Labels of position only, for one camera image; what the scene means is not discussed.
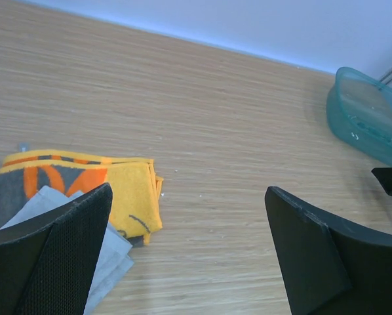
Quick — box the orange yellow grey giraffe towel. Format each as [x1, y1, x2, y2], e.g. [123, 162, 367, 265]
[0, 149, 163, 247]

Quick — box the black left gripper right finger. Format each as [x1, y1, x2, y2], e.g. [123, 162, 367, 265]
[265, 186, 392, 314]

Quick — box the light grey panda towel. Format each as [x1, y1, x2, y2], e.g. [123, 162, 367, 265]
[3, 186, 134, 314]

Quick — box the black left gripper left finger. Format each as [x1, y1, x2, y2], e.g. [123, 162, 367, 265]
[0, 183, 113, 314]

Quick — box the teal transparent plastic tub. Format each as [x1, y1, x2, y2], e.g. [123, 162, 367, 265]
[326, 67, 392, 167]

